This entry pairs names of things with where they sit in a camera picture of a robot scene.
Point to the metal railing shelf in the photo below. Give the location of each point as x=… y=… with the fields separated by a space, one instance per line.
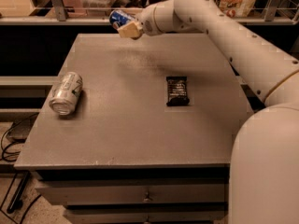
x=39 y=11

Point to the grey drawer cabinet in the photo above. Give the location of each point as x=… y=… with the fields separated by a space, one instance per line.
x=122 y=127

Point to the blue pepsi can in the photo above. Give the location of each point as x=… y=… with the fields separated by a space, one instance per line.
x=118 y=18

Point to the upper grey drawer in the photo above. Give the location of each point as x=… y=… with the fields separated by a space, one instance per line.
x=133 y=191

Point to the lower grey drawer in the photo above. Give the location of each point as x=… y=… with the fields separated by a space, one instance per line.
x=147 y=214

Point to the grey drawer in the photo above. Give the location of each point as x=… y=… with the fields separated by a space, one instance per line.
x=133 y=191
x=147 y=214

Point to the clear plastic container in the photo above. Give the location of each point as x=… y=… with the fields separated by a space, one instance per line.
x=99 y=8

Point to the silver green soda can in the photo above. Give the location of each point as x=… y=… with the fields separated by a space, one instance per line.
x=64 y=97

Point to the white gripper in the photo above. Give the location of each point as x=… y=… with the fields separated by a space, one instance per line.
x=146 y=21

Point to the grey power adapter box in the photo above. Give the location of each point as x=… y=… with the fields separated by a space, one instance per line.
x=19 y=131

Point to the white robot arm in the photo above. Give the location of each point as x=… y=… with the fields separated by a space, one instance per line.
x=264 y=169

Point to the black snack bar wrapper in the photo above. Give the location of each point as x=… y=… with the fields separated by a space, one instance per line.
x=177 y=91

